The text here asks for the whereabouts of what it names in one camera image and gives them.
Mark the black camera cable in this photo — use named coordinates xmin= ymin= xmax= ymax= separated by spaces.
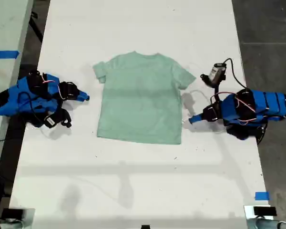
xmin=223 ymin=58 xmax=248 ymax=89
xmin=18 ymin=92 xmax=46 ymax=127

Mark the black stand leg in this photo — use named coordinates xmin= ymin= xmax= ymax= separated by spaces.
xmin=28 ymin=3 xmax=44 ymax=44

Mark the short blue tape strip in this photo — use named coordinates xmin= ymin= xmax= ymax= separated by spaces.
xmin=255 ymin=191 xmax=270 ymax=201

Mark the black camera stalk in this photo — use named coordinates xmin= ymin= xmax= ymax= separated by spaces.
xmin=211 ymin=81 xmax=226 ymax=105
xmin=54 ymin=108 xmax=68 ymax=123

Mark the long blue tape strip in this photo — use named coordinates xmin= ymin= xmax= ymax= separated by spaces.
xmin=0 ymin=50 xmax=20 ymax=59

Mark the pale green T-shirt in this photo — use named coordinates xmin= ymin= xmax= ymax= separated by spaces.
xmin=92 ymin=51 xmax=197 ymax=146

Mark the pale grey pipe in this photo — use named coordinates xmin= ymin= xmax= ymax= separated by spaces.
xmin=247 ymin=218 xmax=286 ymax=229
xmin=0 ymin=219 xmax=24 ymax=229

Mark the black arm base cable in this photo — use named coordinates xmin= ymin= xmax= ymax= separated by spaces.
xmin=256 ymin=122 xmax=269 ymax=146

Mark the pale side table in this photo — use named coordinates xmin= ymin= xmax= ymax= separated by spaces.
xmin=0 ymin=0 xmax=34 ymax=172

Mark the black camera box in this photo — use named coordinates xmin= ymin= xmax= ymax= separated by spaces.
xmin=200 ymin=62 xmax=227 ymax=85
xmin=43 ymin=111 xmax=72 ymax=129

